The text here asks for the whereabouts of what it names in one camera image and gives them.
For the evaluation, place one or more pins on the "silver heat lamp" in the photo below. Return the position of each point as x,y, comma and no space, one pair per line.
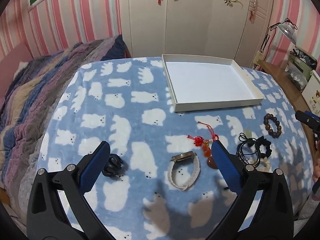
286,27

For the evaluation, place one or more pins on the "white shallow tray box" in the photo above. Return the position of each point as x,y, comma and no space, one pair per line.
198,83

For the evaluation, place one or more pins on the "person's right hand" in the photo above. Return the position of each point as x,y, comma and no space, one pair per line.
316,164

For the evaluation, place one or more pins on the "white wardrobe with ornaments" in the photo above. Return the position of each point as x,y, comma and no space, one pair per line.
232,29

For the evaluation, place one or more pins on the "wooden desk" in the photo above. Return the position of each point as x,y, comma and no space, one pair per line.
292,93

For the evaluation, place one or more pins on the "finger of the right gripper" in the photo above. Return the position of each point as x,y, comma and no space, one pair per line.
307,120
312,115

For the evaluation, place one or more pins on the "striped purple blue quilt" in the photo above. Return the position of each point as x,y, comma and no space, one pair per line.
29,104

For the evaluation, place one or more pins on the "white bear printed box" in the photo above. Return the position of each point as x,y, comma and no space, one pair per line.
311,93

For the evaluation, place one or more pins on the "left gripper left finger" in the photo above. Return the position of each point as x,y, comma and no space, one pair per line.
46,218

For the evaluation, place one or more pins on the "green storage bag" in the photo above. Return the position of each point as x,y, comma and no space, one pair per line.
299,67

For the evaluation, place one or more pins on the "watch with grey band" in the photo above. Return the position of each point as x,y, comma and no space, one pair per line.
183,170

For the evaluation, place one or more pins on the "blue polar bear blanket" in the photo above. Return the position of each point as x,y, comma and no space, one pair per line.
127,104

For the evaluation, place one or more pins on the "wall power socket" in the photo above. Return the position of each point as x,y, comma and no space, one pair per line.
258,56

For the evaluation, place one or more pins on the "black hair claw clip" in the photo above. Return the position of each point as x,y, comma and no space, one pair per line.
113,166

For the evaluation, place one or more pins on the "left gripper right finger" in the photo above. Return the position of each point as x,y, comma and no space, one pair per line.
274,213

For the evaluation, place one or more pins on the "red knot orange gourd charm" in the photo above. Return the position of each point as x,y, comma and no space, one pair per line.
205,144

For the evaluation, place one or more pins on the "cream flower hair scrunchie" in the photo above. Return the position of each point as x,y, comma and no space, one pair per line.
262,164

